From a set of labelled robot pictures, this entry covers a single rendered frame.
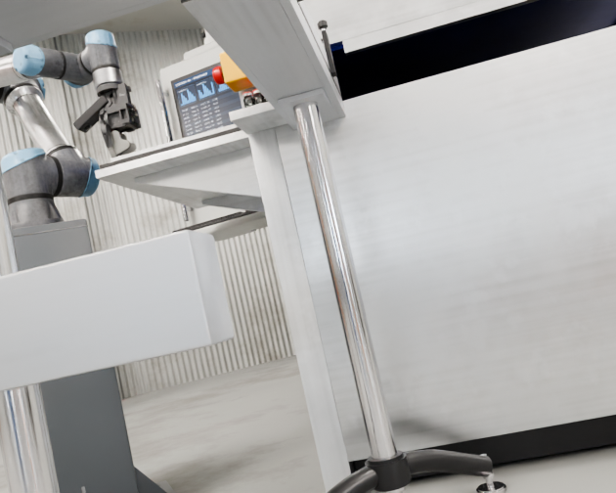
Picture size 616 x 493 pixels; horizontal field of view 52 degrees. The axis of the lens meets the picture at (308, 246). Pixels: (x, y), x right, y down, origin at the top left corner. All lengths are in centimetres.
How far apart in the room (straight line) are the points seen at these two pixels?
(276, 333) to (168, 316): 528
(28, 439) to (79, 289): 18
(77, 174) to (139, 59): 443
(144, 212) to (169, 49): 160
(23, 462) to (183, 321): 24
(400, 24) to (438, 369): 77
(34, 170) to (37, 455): 116
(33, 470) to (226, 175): 99
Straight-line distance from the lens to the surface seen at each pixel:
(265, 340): 589
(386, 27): 151
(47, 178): 185
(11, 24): 85
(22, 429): 77
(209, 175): 161
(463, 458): 133
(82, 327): 70
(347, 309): 119
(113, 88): 177
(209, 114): 265
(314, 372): 144
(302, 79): 117
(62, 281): 71
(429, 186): 141
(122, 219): 578
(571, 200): 144
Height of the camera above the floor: 45
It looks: 5 degrees up
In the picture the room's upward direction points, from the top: 13 degrees counter-clockwise
